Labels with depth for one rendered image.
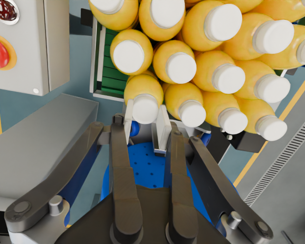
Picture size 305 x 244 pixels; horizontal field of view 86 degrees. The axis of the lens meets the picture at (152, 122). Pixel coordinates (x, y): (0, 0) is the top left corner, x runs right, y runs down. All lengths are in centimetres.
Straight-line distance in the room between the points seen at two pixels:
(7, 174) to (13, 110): 106
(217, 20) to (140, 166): 29
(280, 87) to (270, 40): 7
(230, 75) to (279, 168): 217
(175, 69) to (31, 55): 19
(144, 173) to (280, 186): 238
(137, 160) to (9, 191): 50
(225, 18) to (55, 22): 23
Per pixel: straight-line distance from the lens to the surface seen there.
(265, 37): 27
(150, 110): 23
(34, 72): 28
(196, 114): 26
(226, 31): 25
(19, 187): 76
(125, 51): 23
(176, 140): 16
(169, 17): 23
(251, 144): 49
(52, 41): 30
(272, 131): 34
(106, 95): 38
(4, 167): 85
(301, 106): 204
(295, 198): 295
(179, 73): 23
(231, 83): 26
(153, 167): 37
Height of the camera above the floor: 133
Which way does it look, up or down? 63 degrees down
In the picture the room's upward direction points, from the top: 174 degrees clockwise
